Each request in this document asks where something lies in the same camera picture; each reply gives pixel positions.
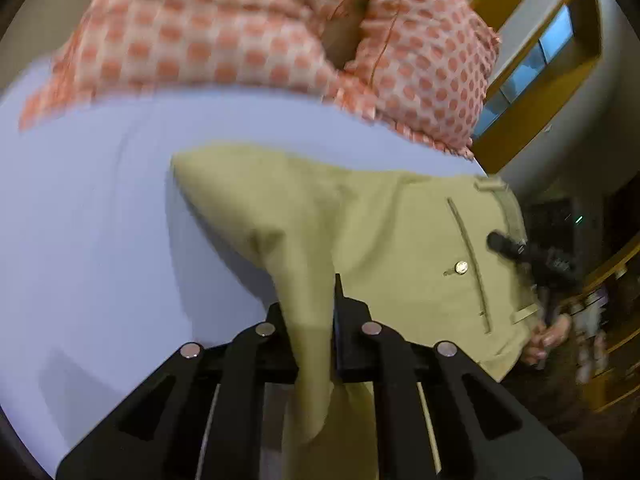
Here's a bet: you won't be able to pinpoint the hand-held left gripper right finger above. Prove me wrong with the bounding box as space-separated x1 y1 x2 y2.
332 273 585 480

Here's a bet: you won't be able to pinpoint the yellow framed window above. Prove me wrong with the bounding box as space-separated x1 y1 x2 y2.
470 0 605 176

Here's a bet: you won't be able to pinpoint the wooden shelf unit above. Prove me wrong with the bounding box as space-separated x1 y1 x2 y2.
550 237 640 413

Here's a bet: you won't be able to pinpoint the light blue bed sheet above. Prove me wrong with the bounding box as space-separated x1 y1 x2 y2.
0 57 488 478

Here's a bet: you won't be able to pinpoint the person's right hand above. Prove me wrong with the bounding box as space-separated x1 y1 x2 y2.
520 312 574 368

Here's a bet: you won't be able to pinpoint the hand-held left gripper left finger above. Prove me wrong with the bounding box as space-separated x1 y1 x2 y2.
55 302 302 480

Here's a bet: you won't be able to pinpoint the khaki pants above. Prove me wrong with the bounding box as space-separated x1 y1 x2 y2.
170 144 545 480

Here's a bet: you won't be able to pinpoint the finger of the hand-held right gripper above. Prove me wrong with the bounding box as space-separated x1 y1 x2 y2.
486 231 530 265

